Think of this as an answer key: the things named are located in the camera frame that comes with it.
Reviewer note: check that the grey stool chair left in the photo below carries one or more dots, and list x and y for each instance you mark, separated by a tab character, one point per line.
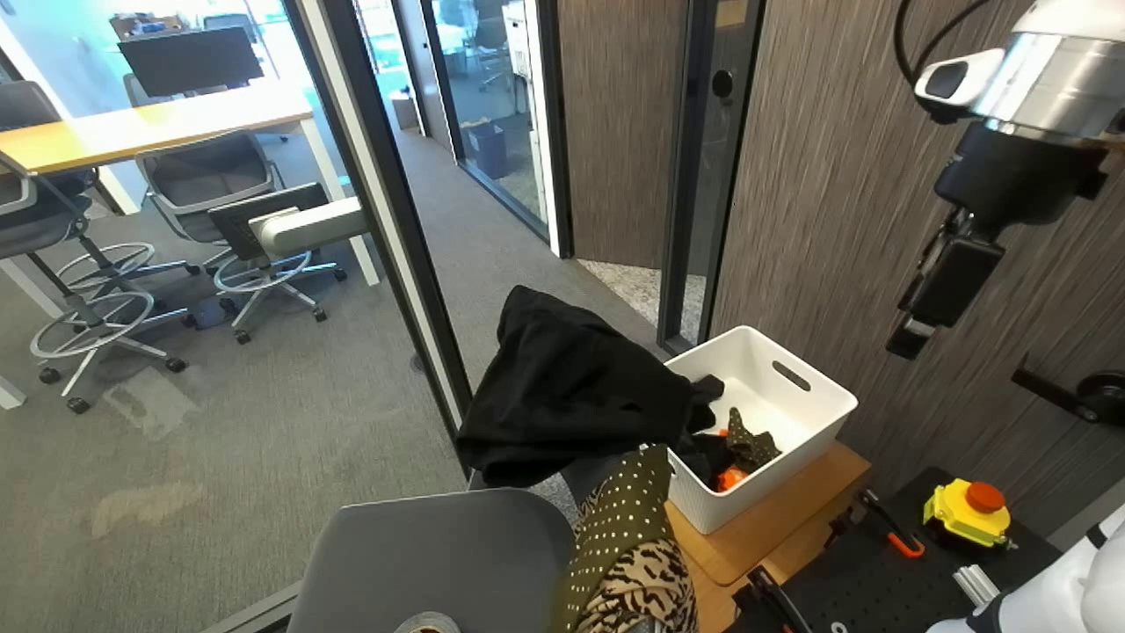
44	220

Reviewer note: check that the yellow emergency stop button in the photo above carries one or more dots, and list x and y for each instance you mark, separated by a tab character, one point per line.
972	511

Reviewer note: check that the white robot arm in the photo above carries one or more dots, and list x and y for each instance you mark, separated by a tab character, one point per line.
1042	117

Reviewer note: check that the black monitor on table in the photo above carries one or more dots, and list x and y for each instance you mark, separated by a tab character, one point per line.
192	62

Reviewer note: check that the orange cloth in box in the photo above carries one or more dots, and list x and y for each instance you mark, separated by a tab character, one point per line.
730	478

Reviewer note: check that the black garment on chair back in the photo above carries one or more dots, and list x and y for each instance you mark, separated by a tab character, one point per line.
564	384

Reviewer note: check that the white plastic storage box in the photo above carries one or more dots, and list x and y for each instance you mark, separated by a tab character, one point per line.
768	388

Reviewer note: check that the grey office chair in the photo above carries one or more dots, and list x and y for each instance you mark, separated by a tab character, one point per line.
486	560

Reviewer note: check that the black orange clamp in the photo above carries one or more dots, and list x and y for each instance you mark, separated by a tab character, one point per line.
899	534

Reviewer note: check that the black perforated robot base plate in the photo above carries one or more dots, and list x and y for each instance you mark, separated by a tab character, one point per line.
868	589

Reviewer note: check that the wooden office table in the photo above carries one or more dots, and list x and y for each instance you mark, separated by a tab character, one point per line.
127	136

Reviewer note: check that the green white-dotted sock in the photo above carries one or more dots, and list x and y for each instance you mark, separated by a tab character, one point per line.
628	509

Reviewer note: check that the leopard print cloth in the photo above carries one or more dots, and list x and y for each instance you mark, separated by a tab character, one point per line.
640	589

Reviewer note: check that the black clothes in box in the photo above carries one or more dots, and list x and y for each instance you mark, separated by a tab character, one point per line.
712	448

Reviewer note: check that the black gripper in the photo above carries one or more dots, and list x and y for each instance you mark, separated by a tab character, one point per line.
993	184

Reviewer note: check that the grey stool chair near table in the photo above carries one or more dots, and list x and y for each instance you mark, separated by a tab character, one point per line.
223	186

